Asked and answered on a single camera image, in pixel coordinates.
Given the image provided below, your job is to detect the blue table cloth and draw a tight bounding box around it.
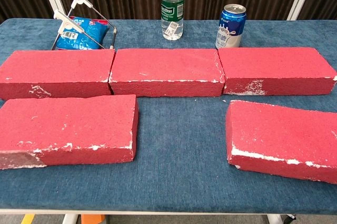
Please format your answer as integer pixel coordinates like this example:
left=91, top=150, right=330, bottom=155
left=0, top=18, right=337, bottom=213

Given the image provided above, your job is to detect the clear green-label water bottle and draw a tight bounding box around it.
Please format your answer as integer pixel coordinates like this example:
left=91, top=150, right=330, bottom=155
left=160, top=0, right=185, bottom=41

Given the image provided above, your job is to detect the blue white drink can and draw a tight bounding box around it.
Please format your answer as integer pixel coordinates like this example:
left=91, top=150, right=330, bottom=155
left=215, top=4, right=247, bottom=50

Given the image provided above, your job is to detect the blue snack bag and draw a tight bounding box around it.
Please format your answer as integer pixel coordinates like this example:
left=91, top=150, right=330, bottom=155
left=56, top=16, right=109, bottom=51

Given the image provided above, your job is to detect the small orange floor item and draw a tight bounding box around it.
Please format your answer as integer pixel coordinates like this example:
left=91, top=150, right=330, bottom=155
left=81, top=214, right=106, bottom=224

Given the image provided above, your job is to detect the white table leg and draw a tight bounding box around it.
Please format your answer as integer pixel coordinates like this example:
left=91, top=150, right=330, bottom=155
left=266, top=214, right=284, bottom=224
left=62, top=214, right=79, bottom=224

